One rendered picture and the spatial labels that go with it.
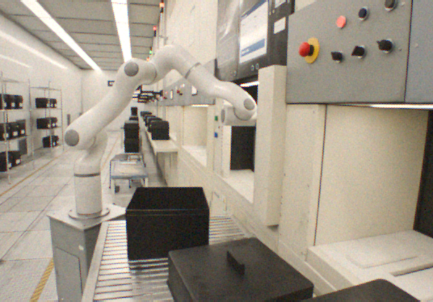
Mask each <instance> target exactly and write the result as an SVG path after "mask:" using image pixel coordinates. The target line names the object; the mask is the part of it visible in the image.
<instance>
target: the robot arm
mask: <svg viewBox="0 0 433 302"><path fill-rule="evenodd" d="M172 69H175V70H177V72H178V73H179V74H180V75H181V76H182V77H183V78H184V79H185V80H187V81H188V82H189V83H190V84H191V85H192V86H194V87H195V88H196V89H197V90H198V91H199V92H200V93H201V94H202V95H203V96H204V97H205V98H206V99H210V100H213V99H216V98H221V99H224V100H225V101H226V102H228V103H229V104H231V105H224V106H223V107H222V110H221V122H222V123H223V125H224V126H256V121H257V106H256V103H255V101H254V100H253V99H252V98H251V97H250V96H249V95H248V94H247V93H246V92H245V91H244V90H243V89H242V88H241V87H240V86H238V85H236V84H234V83H232V82H223V81H220V80H218V79H217V78H216V77H215V76H213V75H212V74H211V73H210V72H209V71H208V70H207V69H206V68H205V67H204V66H203V65H202V64H200V63H199V62H198V61H197V60H196V59H195V58H194V57H193V56H192V55H191V54H190V53H189V52H188V51H187V50H186V49H185V48H184V47H183V46H181V45H178V44H168V45H166V46H163V47H162V48H160V49H159V50H158V51H157V52H156V53H155V55H154V57H153V59H152V60H150V61H144V60H142V59H140V58H139V59H136V58H133V59H130V60H128V61H126V62H125V63H123V64H122V66H121V67H120V69H119V71H118V74H117V76H116V80H115V83H114V85H113V87H112V88H111V89H110V90H109V91H108V92H107V93H106V95H105V96H104V97H103V98H102V99H101V100H100V101H99V102H98V104H97V105H96V106H95V107H93V108H91V109H90V110H89V111H87V112H86V113H85V114H84V115H82V116H80V117H79V118H77V120H75V121H74V122H73V123H71V124H70V125H69V127H68V128H67V129H66V130H65V133H64V142H65V143H66V144H67V145H68V147H69V148H71V149H74V150H81V152H80V154H79V155H78V157H77V159H76V161H75V163H74V191H75V207H74V208H72V209H70V210H69V211H68V212H69V217H71V218H74V219H78V220H93V219H96V218H99V217H102V216H105V215H107V214H109V213H110V211H111V209H110V207H108V206H107V205H104V204H102V180H101V161H102V158H103V153H104V150H105V148H106V146H107V131H106V129H105V127H106V126H107V125H109V123H111V122H112V121H113V120H114V119H116V118H117V117H118V116H119V115H120V113H121V112H122V111H123V110H124V109H125V108H126V106H127V105H129V103H130V102H131V101H132V97H133V94H134V92H135V90H136V88H137V87H138V86H139V85H145V86H150V85H153V84H155V83H157V82H160V81H161V80H162V79H163V78H164V77H165V76H166V75H167V74H168V73H169V72H170V71H171V70H172Z"/></svg>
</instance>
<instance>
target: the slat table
mask: <svg viewBox="0 0 433 302"><path fill-rule="evenodd" d="M219 222H221V223H219ZM210 223H211V224H210V227H209V238H212V239H209V242H211V243H209V245H212V244H217V243H222V242H226V241H235V240H236V239H244V238H249V237H255V236H254V235H253V234H252V233H251V232H250V231H249V230H248V228H246V227H245V226H244V225H243V224H242V223H241V222H240V221H239V219H238V218H237V217H236V216H235V215H234V214H233V213H224V214H214V215H210ZM223 224H225V225H223ZM215 225H217V226H215ZM121 229H123V230H121ZM113 230H115V231H113ZM221 230H223V231H221ZM215 231H216V232H215ZM222 233H224V234H222ZM239 235H241V236H239ZM114 236H117V237H114ZM122 236H124V237H122ZM234 236H235V237H234ZM219 237H220V238H219ZM125 238H126V221H122V220H117V221H107V222H102V225H101V227H100V230H99V237H98V240H97V242H96V245H95V251H94V255H93V257H92V262H91V265H90V269H89V274H88V276H87V280H86V286H85V288H84V291H83V292H84V293H83V296H82V299H81V302H144V301H145V302H147V301H152V300H160V299H164V300H160V301H155V302H174V300H167V299H170V298H172V295H171V294H170V293H168V292H169V291H170V290H169V288H168V286H166V287H160V286H164V285H167V284H166V281H160V282H149V283H143V282H148V281H159V280H164V279H168V278H169V275H166V274H169V269H166V268H169V264H168V259H166V258H152V259H145V258H137V259H128V258H127V254H126V253H127V244H126V239H125ZM117 239H120V240H117ZM111 240H112V241H111ZM121 242H125V243H121ZM114 243H117V244H114ZM113 246H116V247H113ZM121 246H124V247H121ZM115 250H118V251H115ZM117 254H121V255H117ZM111 255H115V256H111ZM116 258H118V259H116ZM122 258H127V259H122ZM111 259H114V260H111ZM120 259H121V260H120ZM161 259H165V260H161ZM148 260H150V261H148ZM154 260H159V261H154ZM142 261H147V262H142ZM123 262H127V263H123ZM130 262H134V263H130ZM116 263H122V264H116ZM112 264H115V265H112ZM155 264H161V265H155ZM164 264H168V265H164ZM151 265H155V266H151ZM132 266H135V267H132ZM142 266H143V267H142ZM125 267H131V268H125ZM114 268H118V269H114ZM120 268H125V269H120ZM113 269H114V270H113ZM160 269H165V270H160ZM102 270H105V271H102ZM153 270H159V271H153ZM125 272H128V273H126V274H119V273H125ZM131 272H136V273H131ZM130 273H131V274H130ZM114 274H119V275H114ZM160 274H162V275H160ZM100 275H103V276H100ZM150 275H156V276H150ZM143 276H150V277H144V278H142V277H143ZM132 277H136V278H133V279H126V278H132ZM113 279H118V280H113ZM100 280H105V281H102V282H99V281H100ZM127 283H133V284H129V285H123V286H119V285H122V284H127ZM113 285H118V286H113ZM101 286H102V287H101ZM145 287H157V288H147V289H143V288H145ZM128 289H129V290H134V289H136V291H126V292H118V291H124V290H128ZM99 292H100V293H104V292H106V293H107V294H97V293H99ZM159 292H166V293H162V294H157V295H151V296H148V295H149V294H154V293H159ZM96 294H97V295H96ZM144 294H145V295H147V296H143V295H144ZM125 296H136V297H133V298H132V297H129V298H123V299H116V298H120V297H125ZM114 298H115V299H114ZM105 299H107V300H105ZM96 300H100V301H96ZM103 300H105V301H103Z"/></svg>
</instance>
